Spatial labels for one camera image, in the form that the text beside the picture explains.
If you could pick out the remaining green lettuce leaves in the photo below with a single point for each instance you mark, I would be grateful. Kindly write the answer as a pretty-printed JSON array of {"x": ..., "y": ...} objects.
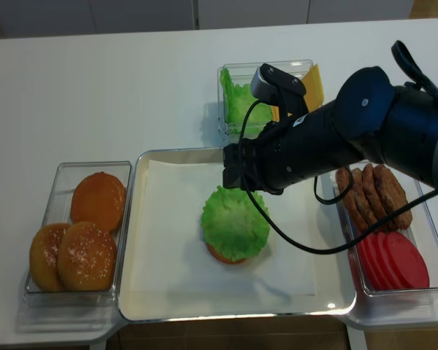
[{"x": 238, "y": 99}]

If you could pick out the leftmost brown meat patty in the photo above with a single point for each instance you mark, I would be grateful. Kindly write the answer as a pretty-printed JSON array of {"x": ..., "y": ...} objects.
[{"x": 343, "y": 180}]

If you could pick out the rightmost brown meat patty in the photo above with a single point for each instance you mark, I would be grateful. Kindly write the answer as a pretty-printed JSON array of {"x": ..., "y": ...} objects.
[{"x": 392, "y": 195}]

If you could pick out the rightmost red tomato slice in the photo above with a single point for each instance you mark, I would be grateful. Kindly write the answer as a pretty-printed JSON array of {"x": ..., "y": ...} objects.
[{"x": 407, "y": 262}]

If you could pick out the sesame bun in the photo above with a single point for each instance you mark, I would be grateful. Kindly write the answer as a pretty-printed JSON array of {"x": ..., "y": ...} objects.
[
  {"x": 86, "y": 258},
  {"x": 43, "y": 257}
]

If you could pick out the clear lettuce cheese container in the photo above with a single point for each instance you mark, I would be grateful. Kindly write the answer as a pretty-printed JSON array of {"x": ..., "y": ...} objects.
[{"x": 241, "y": 73}]

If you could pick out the left sesame bun top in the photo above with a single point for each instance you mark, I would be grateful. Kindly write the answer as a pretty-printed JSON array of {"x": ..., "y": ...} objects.
[{"x": 43, "y": 257}]

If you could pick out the clear bun container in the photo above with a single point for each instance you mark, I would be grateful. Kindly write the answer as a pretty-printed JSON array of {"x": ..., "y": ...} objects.
[{"x": 67, "y": 177}]

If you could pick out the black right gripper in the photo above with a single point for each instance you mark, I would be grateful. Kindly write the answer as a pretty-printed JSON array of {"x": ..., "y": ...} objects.
[{"x": 288, "y": 152}]

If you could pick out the bottom bun half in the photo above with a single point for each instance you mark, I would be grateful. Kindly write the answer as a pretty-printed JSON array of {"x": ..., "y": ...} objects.
[{"x": 219, "y": 257}]

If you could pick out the plain orange bun top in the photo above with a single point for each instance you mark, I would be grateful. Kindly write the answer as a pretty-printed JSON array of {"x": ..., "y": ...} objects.
[{"x": 99, "y": 198}]

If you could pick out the leftmost red tomato slice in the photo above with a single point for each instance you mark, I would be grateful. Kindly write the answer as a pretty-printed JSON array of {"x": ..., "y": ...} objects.
[{"x": 365, "y": 254}]

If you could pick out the red tomato slice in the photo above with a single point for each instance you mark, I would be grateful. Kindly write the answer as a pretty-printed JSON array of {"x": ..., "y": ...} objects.
[
  {"x": 365, "y": 254},
  {"x": 376, "y": 274},
  {"x": 407, "y": 262},
  {"x": 388, "y": 273}
]

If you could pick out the front sesame bun top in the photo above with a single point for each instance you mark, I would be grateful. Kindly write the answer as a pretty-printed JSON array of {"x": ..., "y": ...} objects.
[{"x": 86, "y": 258}]

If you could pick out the white metal serving tray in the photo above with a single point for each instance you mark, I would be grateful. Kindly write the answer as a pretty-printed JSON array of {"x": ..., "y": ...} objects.
[{"x": 335, "y": 293}]

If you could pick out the clear patty tomato container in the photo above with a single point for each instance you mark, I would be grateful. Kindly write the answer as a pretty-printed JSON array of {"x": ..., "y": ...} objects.
[{"x": 423, "y": 234}]

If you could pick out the brown meat patty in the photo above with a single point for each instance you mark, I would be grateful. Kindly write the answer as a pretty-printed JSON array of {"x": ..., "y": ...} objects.
[
  {"x": 371, "y": 193},
  {"x": 343, "y": 180},
  {"x": 362, "y": 203},
  {"x": 392, "y": 195}
]

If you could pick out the black blue robot arm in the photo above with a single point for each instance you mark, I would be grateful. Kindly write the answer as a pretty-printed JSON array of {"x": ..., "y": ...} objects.
[{"x": 370, "y": 119}]

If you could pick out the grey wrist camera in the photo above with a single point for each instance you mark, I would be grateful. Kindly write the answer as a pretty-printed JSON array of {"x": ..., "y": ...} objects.
[{"x": 261, "y": 89}]

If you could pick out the green lettuce leaf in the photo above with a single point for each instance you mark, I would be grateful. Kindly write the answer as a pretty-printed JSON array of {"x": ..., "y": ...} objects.
[{"x": 233, "y": 225}]

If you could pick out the yellow cheese slice stack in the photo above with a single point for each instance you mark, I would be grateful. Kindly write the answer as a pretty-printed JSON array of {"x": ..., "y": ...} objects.
[{"x": 309, "y": 74}]

